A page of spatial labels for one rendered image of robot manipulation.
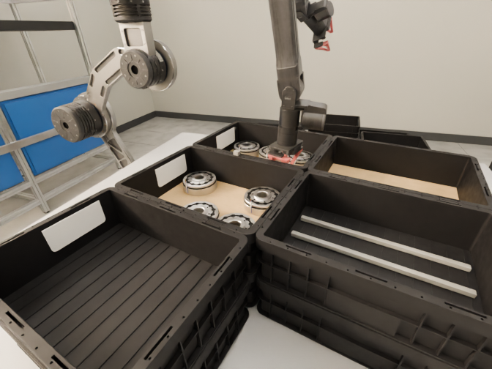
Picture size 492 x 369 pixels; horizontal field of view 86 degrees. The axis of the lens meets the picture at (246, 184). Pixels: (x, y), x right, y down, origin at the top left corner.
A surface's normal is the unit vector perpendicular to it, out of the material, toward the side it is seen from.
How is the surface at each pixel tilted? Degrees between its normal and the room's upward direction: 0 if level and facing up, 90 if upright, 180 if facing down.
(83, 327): 0
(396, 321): 90
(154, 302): 0
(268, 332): 0
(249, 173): 90
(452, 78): 90
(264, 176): 90
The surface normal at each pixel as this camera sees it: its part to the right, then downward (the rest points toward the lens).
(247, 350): -0.02, -0.86
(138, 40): -0.33, 0.48
